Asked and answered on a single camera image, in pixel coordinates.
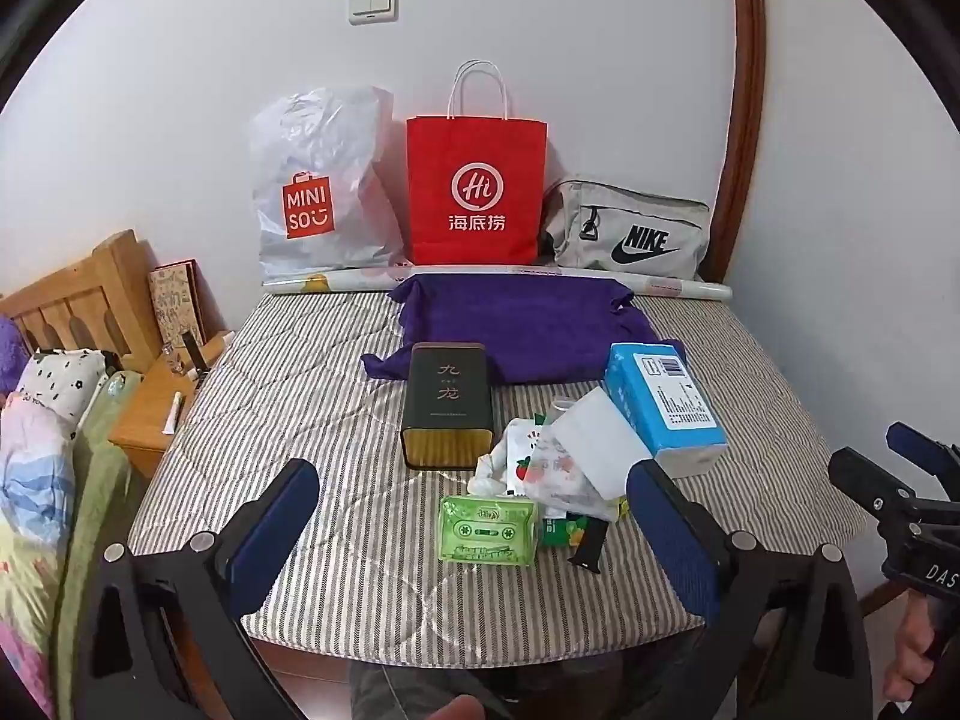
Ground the striped quilted mat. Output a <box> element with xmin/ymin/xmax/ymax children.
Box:
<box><xmin>127</xmin><ymin>286</ymin><xmax>871</xmax><ymax>672</ymax></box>

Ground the wooden nightstand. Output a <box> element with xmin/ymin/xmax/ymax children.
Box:
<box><xmin>107</xmin><ymin>328</ymin><xmax>237</xmax><ymax>482</ymax></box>

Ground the black watch strap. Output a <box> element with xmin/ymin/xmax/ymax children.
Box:
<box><xmin>566</xmin><ymin>516</ymin><xmax>610</xmax><ymax>576</ymax></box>

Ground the blue box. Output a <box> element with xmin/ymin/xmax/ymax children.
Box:
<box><xmin>604</xmin><ymin>342</ymin><xmax>728</xmax><ymax>479</ymax></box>

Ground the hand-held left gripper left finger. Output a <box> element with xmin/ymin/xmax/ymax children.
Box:
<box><xmin>75</xmin><ymin>457</ymin><xmax>323</xmax><ymax>720</ymax></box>

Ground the purple plush toy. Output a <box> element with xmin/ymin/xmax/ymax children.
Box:
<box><xmin>0</xmin><ymin>315</ymin><xmax>31</xmax><ymax>395</ymax></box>

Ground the green cassette print tissue pack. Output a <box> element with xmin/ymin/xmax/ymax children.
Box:
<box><xmin>437</xmin><ymin>493</ymin><xmax>541</xmax><ymax>566</ymax></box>

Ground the white plastic shopping bag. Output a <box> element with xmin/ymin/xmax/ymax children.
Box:
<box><xmin>250</xmin><ymin>86</ymin><xmax>410</xmax><ymax>282</ymax></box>

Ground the red paper bag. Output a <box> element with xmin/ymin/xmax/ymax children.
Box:
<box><xmin>406</xmin><ymin>58</ymin><xmax>548</xmax><ymax>267</ymax></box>

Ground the white knotted cloth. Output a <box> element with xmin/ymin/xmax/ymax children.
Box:
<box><xmin>474</xmin><ymin>420</ymin><xmax>526</xmax><ymax>497</ymax></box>

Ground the person's right hand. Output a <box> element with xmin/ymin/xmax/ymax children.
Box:
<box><xmin>896</xmin><ymin>591</ymin><xmax>947</xmax><ymax>685</ymax></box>

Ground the dark tea tin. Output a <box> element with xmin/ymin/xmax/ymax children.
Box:
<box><xmin>400</xmin><ymin>342</ymin><xmax>497</xmax><ymax>472</ymax></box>

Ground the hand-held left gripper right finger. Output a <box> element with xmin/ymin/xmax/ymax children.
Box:
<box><xmin>626</xmin><ymin>459</ymin><xmax>875</xmax><ymax>720</ymax></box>

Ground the green wipes packet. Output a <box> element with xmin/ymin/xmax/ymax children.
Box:
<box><xmin>540</xmin><ymin>514</ymin><xmax>590</xmax><ymax>547</ymax></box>

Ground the grey translucent pouch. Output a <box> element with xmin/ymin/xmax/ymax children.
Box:
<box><xmin>525</xmin><ymin>476</ymin><xmax>629</xmax><ymax>524</ymax></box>

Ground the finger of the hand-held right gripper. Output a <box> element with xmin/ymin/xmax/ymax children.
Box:
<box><xmin>886</xmin><ymin>422</ymin><xmax>960</xmax><ymax>482</ymax></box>
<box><xmin>829</xmin><ymin>448</ymin><xmax>960</xmax><ymax>541</ymax></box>

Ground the white flower print pillow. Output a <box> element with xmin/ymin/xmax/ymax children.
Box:
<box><xmin>15</xmin><ymin>349</ymin><xmax>107</xmax><ymax>432</ymax></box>

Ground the patterned notebook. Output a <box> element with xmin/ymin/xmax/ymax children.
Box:
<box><xmin>146</xmin><ymin>260</ymin><xmax>209</xmax><ymax>352</ymax></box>

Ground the grey waist bag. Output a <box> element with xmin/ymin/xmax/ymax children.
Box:
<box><xmin>540</xmin><ymin>180</ymin><xmax>713</xmax><ymax>282</ymax></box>

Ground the fruit print tissue pack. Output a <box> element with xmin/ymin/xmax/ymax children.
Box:
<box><xmin>504</xmin><ymin>420</ymin><xmax>582</xmax><ymax>502</ymax></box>

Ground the colourful printed quilt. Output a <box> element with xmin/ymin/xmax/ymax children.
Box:
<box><xmin>0</xmin><ymin>390</ymin><xmax>76</xmax><ymax>720</ymax></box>

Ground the rolled printed paper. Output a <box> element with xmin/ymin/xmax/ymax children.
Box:
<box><xmin>262</xmin><ymin>264</ymin><xmax>734</xmax><ymax>302</ymax></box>

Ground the person's leg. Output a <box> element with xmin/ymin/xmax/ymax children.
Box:
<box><xmin>349</xmin><ymin>656</ymin><xmax>488</xmax><ymax>720</ymax></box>

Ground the purple towel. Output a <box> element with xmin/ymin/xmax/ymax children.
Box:
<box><xmin>361</xmin><ymin>272</ymin><xmax>687</xmax><ymax>385</ymax></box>

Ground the wooden headboard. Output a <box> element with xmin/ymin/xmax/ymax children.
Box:
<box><xmin>0</xmin><ymin>229</ymin><xmax>162</xmax><ymax>376</ymax></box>

